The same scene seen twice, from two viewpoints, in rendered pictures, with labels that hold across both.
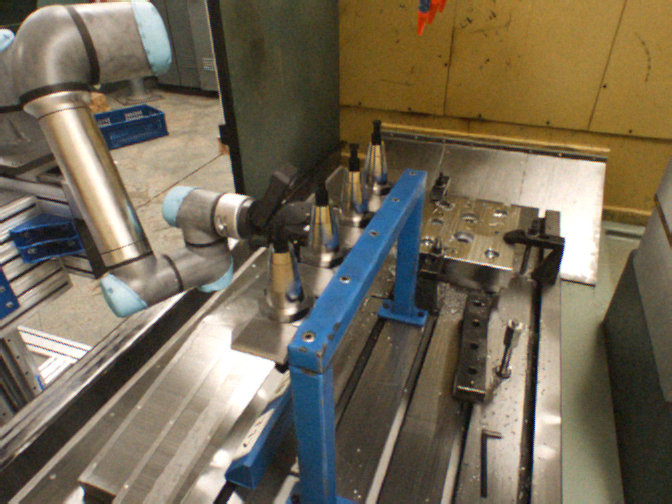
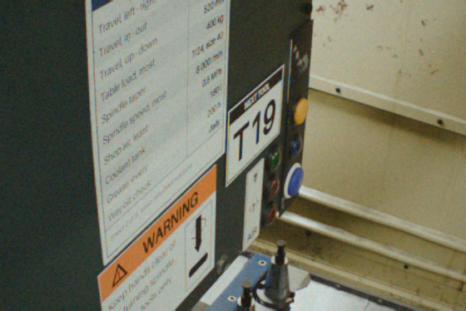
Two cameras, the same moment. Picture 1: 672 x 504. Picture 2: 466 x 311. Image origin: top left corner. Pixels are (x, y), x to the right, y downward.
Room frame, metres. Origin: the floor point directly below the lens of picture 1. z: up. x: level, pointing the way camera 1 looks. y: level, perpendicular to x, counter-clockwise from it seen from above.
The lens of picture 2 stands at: (1.34, 0.11, 2.08)
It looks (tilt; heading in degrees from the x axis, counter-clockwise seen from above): 33 degrees down; 187
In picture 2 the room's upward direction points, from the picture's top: 2 degrees clockwise
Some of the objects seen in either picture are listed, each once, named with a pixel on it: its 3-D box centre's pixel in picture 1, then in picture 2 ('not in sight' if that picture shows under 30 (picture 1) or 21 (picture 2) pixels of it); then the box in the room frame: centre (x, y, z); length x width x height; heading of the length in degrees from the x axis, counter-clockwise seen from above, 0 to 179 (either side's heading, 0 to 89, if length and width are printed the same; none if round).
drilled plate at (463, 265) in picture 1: (465, 235); not in sight; (0.97, -0.28, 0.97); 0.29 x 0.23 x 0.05; 159
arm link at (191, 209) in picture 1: (200, 211); not in sight; (0.72, 0.26, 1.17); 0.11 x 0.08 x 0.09; 69
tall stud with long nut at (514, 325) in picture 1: (508, 348); not in sight; (0.60, -0.28, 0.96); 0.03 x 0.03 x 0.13
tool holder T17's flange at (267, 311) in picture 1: (286, 305); (275, 296); (0.42, 0.07, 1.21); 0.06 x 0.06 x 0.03
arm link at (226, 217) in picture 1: (238, 218); not in sight; (0.69, 0.19, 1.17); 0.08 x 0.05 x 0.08; 159
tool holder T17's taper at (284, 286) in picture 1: (283, 272); (278, 275); (0.42, 0.07, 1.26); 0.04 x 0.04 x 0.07
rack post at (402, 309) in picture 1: (407, 256); not in sight; (0.76, -0.11, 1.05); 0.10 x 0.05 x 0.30; 69
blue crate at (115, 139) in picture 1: (127, 126); not in sight; (4.30, 2.06, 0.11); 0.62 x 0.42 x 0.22; 136
